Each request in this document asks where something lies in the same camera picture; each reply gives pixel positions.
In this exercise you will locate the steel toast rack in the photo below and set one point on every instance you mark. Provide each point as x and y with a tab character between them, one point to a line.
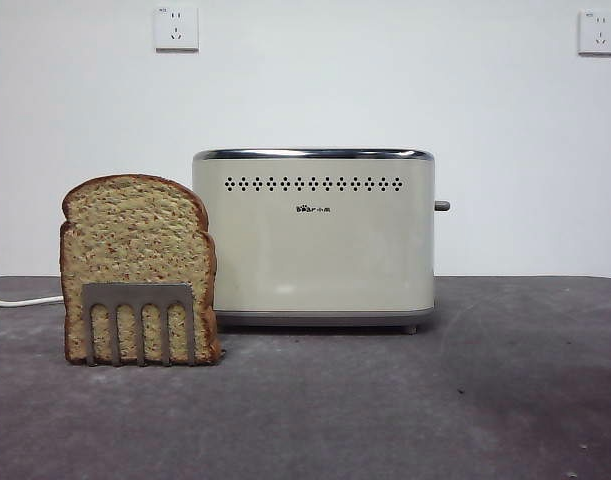
135	295

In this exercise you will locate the grey toaster lever knob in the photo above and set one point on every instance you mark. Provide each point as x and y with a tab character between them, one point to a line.
442	205

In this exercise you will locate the cream two-slot toaster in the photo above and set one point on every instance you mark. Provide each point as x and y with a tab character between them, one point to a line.
315	260

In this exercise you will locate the white wall socket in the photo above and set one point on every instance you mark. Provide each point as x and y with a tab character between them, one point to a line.
599	33
176	29

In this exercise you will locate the brown bread slice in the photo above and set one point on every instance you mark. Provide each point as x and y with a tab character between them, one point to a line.
135	225

